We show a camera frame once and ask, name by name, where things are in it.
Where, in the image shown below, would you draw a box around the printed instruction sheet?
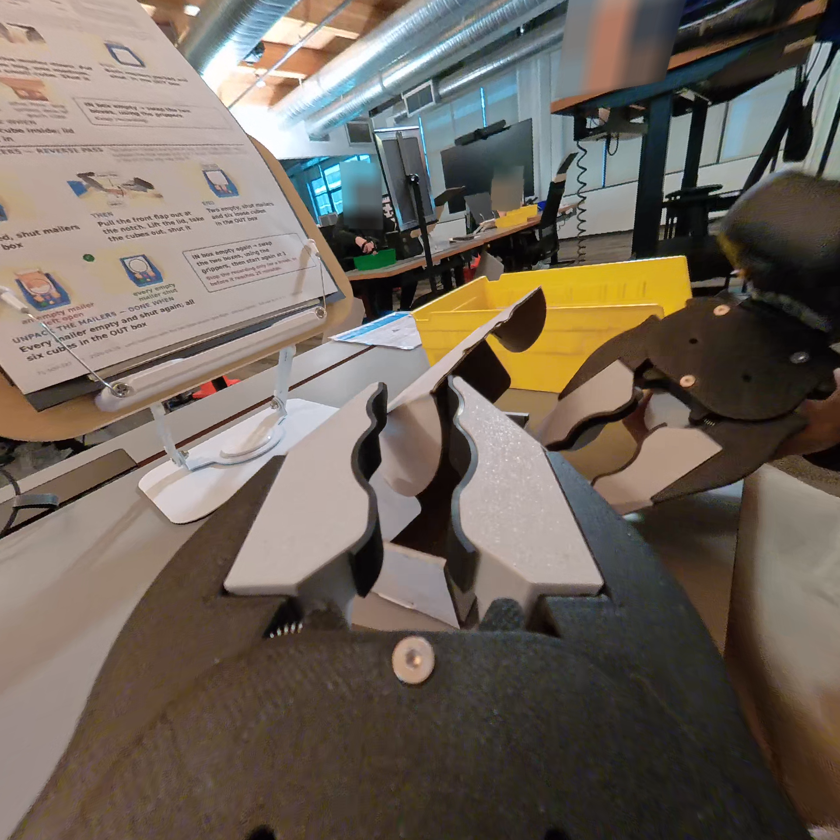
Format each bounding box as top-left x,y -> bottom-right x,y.
0,0 -> 340,396

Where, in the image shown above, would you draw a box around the raised wooden desk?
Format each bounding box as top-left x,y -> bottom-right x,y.
550,0 -> 829,242

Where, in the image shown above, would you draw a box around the yellow plastic bin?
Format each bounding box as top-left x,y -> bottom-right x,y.
412,256 -> 694,393

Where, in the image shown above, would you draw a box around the long wooden table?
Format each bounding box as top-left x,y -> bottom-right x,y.
344,202 -> 580,284

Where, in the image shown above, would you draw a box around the large black screen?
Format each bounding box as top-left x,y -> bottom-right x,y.
440,117 -> 534,198

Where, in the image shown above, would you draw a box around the person's right hand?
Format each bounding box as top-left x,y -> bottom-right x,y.
780,369 -> 840,458

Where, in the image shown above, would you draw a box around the dark monitor on pole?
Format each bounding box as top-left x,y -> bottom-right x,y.
373,126 -> 439,293

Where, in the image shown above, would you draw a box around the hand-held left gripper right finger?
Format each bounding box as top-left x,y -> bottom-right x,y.
446,375 -> 605,626

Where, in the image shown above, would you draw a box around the person's beige trousers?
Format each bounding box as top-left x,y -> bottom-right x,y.
722,453 -> 840,836

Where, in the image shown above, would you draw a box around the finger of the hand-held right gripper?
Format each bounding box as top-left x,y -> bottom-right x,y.
537,315 -> 662,455
592,420 -> 724,516

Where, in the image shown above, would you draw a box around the grey cable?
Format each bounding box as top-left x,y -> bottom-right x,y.
0,465 -> 61,534

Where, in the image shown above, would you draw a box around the silver ventilation duct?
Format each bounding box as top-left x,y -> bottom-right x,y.
176,0 -> 309,74
274,0 -> 567,129

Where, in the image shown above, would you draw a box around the white cardboard mailer box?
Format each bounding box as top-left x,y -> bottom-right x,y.
351,287 -> 547,631

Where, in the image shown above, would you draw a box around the grey desk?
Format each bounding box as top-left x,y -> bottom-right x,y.
0,331 -> 742,713

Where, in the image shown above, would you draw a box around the black coiled cable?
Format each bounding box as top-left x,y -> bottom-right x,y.
575,140 -> 593,265

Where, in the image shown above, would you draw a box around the white document stand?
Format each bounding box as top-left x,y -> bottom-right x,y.
0,131 -> 353,526

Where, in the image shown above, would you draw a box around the blue-edged paper sheet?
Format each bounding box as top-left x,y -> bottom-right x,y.
329,311 -> 425,351

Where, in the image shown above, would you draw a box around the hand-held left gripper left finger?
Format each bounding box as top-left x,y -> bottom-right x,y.
223,382 -> 389,616

